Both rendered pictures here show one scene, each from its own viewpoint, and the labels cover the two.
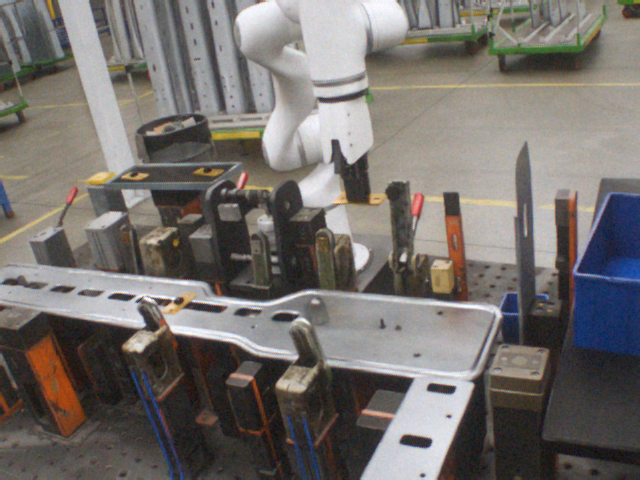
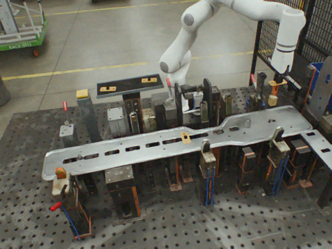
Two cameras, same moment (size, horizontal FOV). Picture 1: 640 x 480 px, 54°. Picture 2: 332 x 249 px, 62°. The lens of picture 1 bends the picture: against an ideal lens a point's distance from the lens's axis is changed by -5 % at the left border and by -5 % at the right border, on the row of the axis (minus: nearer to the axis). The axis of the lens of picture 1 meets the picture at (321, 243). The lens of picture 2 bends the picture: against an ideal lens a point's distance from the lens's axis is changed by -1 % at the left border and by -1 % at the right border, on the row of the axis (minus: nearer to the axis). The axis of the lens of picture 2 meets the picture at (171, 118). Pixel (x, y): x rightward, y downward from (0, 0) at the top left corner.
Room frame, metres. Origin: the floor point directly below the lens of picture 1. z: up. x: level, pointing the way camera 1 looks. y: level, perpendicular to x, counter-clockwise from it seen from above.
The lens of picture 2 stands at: (0.50, 1.05, 1.98)
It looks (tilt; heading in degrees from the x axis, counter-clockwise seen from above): 39 degrees down; 319
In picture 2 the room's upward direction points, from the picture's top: 4 degrees counter-clockwise
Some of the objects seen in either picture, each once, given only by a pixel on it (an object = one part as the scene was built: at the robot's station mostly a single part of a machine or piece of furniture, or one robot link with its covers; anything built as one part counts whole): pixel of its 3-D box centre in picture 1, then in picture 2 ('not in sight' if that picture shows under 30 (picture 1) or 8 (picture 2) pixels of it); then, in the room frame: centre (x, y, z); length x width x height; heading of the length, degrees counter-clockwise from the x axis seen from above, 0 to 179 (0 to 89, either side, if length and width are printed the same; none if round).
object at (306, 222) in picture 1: (323, 296); (212, 118); (1.31, 0.02, 0.91); 0.07 x 0.05 x 0.42; 149
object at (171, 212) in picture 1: (193, 255); (135, 117); (1.65, 0.35, 0.92); 0.10 x 0.08 x 0.45; 59
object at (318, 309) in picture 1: (319, 312); (247, 123); (1.07, 0.03, 1.02); 0.03 x 0.03 x 0.07
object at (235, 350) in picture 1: (266, 373); (217, 152); (1.15, 0.17, 0.84); 0.12 x 0.05 x 0.29; 149
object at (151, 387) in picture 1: (170, 406); (206, 177); (1.06, 0.36, 0.87); 0.12 x 0.09 x 0.35; 149
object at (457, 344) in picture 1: (170, 306); (182, 140); (1.25, 0.34, 1.00); 1.38 x 0.22 x 0.02; 59
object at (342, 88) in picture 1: (340, 83); (285, 44); (1.01, -0.08, 1.44); 0.09 x 0.08 x 0.03; 150
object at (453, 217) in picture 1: (461, 309); (270, 109); (1.09, -0.25, 0.95); 0.03 x 0.01 x 0.50; 59
